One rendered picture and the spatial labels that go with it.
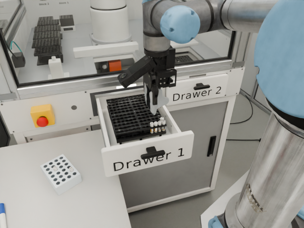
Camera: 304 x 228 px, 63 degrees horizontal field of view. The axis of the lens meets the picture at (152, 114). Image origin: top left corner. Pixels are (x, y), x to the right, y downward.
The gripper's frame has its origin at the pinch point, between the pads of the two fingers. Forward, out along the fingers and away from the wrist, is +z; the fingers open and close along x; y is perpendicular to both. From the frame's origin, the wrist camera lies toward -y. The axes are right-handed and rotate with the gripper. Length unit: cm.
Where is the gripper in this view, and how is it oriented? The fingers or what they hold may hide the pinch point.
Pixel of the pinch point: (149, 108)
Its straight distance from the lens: 80.6
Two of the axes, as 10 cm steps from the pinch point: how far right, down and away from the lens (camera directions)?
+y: 9.4, -2.0, 2.9
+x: -3.5, -5.4, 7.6
